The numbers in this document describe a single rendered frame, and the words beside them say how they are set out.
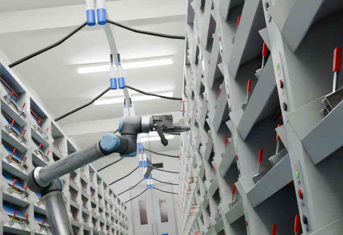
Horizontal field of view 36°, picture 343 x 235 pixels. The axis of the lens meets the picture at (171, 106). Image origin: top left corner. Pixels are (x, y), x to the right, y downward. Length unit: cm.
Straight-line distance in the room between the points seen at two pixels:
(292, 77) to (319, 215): 24
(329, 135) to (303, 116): 14
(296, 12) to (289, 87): 14
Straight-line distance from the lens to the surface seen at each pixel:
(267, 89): 117
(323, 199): 90
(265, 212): 159
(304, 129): 91
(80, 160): 278
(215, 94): 238
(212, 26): 235
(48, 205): 305
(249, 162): 160
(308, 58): 95
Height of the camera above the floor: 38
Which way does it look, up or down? 16 degrees up
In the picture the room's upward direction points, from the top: 7 degrees counter-clockwise
